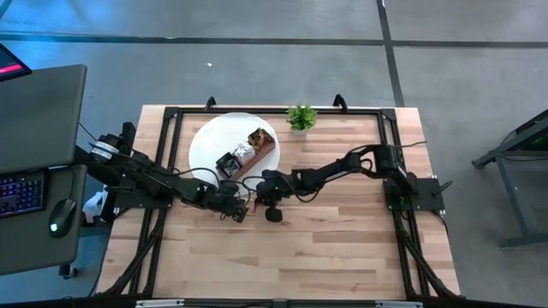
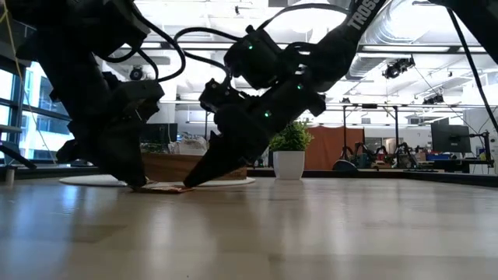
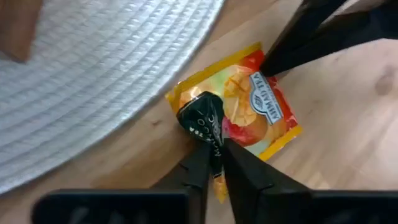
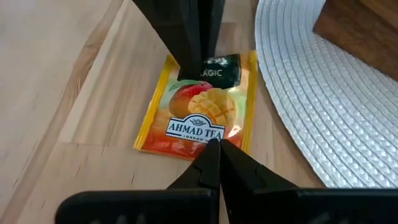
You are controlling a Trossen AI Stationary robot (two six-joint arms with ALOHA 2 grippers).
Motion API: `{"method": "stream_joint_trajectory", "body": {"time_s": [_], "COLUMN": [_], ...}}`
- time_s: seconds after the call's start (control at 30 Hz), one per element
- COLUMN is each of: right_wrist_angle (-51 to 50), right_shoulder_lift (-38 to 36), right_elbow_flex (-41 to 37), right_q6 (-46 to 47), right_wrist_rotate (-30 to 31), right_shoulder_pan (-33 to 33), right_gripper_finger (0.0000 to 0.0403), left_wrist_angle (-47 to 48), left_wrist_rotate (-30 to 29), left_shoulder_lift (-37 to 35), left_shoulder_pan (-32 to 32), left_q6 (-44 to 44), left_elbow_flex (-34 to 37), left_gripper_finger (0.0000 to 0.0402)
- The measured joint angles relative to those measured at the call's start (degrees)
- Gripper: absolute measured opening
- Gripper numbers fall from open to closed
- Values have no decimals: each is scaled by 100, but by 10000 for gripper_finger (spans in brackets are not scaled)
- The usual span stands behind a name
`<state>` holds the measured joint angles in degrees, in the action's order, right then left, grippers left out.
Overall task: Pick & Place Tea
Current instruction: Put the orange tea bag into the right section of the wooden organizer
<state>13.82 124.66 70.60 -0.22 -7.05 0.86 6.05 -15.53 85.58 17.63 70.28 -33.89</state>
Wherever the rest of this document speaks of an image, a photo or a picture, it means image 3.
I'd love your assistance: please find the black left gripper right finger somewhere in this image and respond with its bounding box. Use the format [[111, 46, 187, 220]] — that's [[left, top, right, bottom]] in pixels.
[[221, 138, 398, 224]]

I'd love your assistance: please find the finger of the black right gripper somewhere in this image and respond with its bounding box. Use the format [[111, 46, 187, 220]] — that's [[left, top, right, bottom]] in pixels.
[[260, 0, 348, 74], [262, 2, 398, 77]]

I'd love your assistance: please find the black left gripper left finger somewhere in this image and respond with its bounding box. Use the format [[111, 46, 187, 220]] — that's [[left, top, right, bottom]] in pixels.
[[30, 141, 213, 224]]

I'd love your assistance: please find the yellow red mango tea packet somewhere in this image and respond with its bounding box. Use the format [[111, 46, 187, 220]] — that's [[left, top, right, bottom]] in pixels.
[[165, 41, 303, 203]]

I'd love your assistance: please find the wooden tea box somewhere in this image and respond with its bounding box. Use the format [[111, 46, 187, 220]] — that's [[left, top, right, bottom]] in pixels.
[[0, 0, 44, 63]]

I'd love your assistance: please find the white woven round placemat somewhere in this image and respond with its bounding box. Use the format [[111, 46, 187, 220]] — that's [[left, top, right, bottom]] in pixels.
[[0, 0, 225, 195]]

